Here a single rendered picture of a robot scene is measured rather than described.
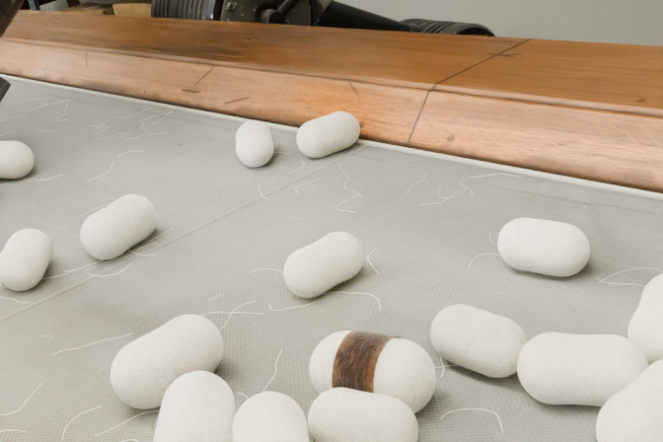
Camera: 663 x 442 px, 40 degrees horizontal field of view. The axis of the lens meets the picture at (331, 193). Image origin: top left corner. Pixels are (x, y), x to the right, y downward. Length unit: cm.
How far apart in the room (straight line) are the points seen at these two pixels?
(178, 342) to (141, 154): 26
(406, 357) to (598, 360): 5
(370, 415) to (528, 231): 11
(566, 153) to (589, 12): 219
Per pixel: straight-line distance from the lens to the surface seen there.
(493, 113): 43
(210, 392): 26
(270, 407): 24
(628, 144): 39
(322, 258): 32
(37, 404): 32
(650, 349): 26
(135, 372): 28
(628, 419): 23
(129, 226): 39
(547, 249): 31
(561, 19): 263
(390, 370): 25
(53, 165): 55
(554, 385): 25
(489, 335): 26
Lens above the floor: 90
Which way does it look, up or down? 22 degrees down
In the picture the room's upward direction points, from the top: 11 degrees counter-clockwise
